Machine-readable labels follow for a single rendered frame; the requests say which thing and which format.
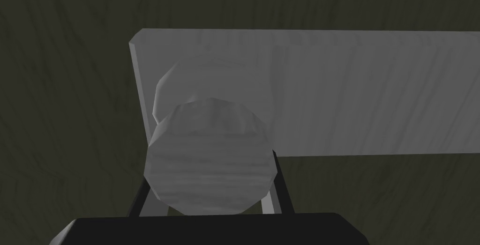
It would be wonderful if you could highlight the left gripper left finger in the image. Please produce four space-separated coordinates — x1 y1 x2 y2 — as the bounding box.
127 179 170 218

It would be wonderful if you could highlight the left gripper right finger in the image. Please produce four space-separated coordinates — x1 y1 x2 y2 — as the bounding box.
260 149 296 216

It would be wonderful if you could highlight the grey round door knob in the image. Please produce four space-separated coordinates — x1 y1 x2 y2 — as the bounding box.
143 58 279 216

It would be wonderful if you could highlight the grey door knob plate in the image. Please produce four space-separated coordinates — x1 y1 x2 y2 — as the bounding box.
128 28 480 158

